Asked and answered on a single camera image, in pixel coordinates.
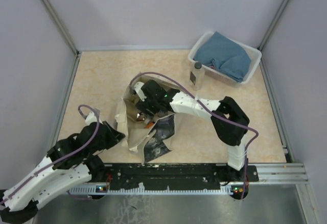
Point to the cream canvas tote bag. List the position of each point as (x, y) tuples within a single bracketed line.
[(152, 143)]

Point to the orange blue tube in bag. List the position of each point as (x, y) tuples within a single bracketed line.
[(149, 125)]

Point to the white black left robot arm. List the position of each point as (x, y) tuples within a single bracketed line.
[(70, 162)]

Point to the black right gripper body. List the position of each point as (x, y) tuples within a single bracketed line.
[(150, 104)]

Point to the white plastic basket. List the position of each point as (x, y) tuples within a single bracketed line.
[(254, 54)]

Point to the clear square bottle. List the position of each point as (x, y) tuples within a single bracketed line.
[(197, 73)]

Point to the blue folded towel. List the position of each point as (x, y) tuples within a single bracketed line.
[(225, 55)]

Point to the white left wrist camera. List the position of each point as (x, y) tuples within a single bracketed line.
[(92, 117)]

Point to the aluminium frame rail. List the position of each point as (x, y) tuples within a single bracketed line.
[(59, 24)]

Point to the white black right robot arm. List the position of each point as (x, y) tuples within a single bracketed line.
[(227, 117)]

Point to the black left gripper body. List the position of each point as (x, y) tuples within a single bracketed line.
[(95, 148)]

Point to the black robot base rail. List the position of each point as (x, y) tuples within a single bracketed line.
[(170, 179)]

